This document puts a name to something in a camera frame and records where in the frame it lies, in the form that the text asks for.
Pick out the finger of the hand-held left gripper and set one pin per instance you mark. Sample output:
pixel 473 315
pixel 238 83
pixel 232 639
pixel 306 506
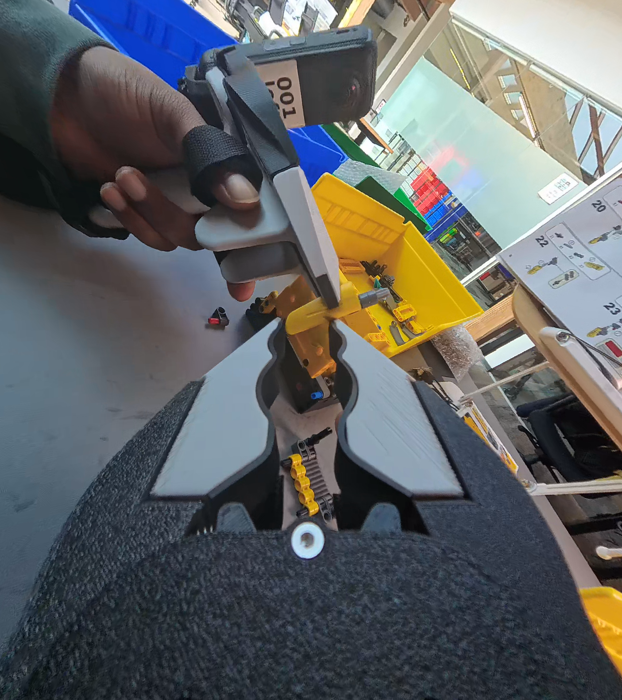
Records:
pixel 305 229

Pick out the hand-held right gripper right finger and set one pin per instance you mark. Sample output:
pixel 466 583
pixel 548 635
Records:
pixel 398 437

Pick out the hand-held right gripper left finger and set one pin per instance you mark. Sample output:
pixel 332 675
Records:
pixel 212 437

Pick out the yellow lego beam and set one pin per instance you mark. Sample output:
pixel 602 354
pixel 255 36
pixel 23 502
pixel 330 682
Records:
pixel 316 311

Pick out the dark grey lego liftarm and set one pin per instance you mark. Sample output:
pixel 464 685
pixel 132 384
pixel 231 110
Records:
pixel 220 314

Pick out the lego instruction booklet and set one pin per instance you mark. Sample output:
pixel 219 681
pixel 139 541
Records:
pixel 590 262

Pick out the person's left forearm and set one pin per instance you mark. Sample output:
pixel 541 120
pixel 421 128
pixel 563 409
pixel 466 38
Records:
pixel 10 82

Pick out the orange lego beam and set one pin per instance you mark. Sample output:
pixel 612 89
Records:
pixel 350 266

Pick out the black lego parts cluster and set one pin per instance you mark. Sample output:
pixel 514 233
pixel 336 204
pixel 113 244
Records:
pixel 379 273

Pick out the lego sticker sheet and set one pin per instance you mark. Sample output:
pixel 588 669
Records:
pixel 488 437

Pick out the grey ribbed lego subassembly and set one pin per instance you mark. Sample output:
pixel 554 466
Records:
pixel 311 476

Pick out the grey curved lego panel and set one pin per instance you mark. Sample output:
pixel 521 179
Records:
pixel 395 333

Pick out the yellow lego robot model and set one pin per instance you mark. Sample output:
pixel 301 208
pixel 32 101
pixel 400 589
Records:
pixel 300 350

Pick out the orange lego panel piece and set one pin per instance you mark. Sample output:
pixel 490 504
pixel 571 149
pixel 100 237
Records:
pixel 404 313

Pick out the person's left hand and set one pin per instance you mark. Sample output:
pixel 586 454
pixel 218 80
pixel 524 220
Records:
pixel 114 120

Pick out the green plastic bin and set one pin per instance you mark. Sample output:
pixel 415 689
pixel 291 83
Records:
pixel 393 202
pixel 346 143

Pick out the large bubble wrap sheet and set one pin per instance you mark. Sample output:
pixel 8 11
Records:
pixel 365 175

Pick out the yellow plastic bin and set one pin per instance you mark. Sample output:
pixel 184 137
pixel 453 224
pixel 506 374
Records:
pixel 387 246

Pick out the small bubble wrap piece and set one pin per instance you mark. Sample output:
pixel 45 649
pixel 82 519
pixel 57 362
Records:
pixel 456 350

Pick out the stack of coloured crates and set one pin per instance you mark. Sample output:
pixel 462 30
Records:
pixel 442 208

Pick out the blue plastic bin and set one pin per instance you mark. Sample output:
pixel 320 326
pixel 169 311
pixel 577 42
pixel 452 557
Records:
pixel 152 33

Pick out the white paper notice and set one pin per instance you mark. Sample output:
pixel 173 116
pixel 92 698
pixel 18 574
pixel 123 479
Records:
pixel 557 188

